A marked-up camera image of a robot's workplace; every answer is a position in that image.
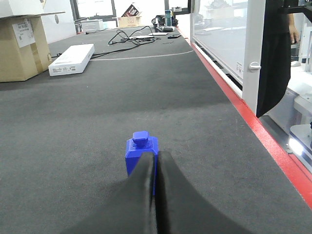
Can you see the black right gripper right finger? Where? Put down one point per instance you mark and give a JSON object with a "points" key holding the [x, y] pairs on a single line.
{"points": [[180, 209]]}

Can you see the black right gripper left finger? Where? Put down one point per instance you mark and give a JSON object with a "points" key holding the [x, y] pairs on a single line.
{"points": [[128, 210]]}

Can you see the blue plastic part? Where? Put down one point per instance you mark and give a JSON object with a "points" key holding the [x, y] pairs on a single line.
{"points": [[141, 142]]}

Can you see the long white flat box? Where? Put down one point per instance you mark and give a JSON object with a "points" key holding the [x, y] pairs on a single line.
{"points": [[73, 61]]}

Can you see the person in black clothes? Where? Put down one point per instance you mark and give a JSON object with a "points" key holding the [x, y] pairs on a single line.
{"points": [[279, 34]]}

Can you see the large cardboard box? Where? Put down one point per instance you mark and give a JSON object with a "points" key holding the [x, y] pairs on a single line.
{"points": [[24, 51]]}

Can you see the white printer device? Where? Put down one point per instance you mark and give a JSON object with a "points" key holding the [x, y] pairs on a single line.
{"points": [[92, 25]]}

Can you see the small open cardboard box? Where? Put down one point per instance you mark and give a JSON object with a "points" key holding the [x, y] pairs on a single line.
{"points": [[132, 21]]}

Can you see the blue green water bottle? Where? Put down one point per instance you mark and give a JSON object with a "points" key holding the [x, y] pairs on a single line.
{"points": [[168, 17]]}

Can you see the red conveyor side rail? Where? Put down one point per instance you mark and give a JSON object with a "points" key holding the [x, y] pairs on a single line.
{"points": [[291, 166]]}

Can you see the white enclosure door frame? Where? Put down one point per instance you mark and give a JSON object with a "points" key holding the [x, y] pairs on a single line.
{"points": [[228, 34]]}

